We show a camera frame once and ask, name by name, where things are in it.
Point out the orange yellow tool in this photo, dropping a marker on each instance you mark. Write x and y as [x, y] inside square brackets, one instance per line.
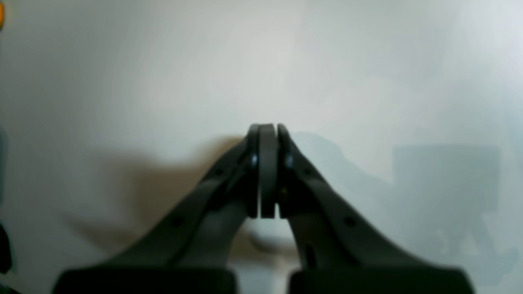
[2, 15]

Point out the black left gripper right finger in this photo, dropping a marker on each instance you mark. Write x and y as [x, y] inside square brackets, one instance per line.
[340, 251]

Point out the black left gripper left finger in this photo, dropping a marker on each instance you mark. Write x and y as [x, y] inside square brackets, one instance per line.
[186, 252]

